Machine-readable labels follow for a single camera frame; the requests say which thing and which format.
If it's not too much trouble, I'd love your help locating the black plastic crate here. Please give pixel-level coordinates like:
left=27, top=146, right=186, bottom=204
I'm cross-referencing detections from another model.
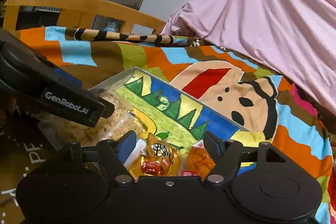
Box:
left=16, top=6, right=61, bottom=30

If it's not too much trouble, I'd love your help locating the brown colourful cartoon blanket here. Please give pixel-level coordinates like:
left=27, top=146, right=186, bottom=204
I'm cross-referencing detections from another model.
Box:
left=1, top=27, right=335, bottom=223

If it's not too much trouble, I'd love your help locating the metal tray with dinosaur picture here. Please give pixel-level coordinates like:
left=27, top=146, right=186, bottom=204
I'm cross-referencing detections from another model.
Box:
left=88, top=66, right=250, bottom=177

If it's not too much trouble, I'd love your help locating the wooden bed rail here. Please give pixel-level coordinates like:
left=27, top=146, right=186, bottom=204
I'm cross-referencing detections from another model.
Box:
left=3, top=0, right=166, bottom=34

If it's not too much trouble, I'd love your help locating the gold red candy packet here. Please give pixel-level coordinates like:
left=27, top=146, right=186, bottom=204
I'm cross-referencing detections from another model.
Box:
left=127, top=134, right=181, bottom=180

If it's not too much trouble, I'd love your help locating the white green snack packet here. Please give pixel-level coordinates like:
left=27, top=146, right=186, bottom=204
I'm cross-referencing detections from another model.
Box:
left=124, top=139, right=147, bottom=168

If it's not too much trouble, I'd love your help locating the pink hanging sheet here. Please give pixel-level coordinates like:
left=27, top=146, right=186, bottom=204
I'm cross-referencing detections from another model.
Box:
left=163, top=0, right=335, bottom=112

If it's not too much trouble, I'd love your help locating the rice crisp clear packet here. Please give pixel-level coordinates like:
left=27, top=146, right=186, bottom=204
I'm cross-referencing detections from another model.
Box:
left=37, top=89, right=147, bottom=149

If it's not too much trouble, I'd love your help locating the orange tofu snack packet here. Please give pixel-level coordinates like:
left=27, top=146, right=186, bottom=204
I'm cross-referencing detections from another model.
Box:
left=181, top=140, right=215, bottom=180

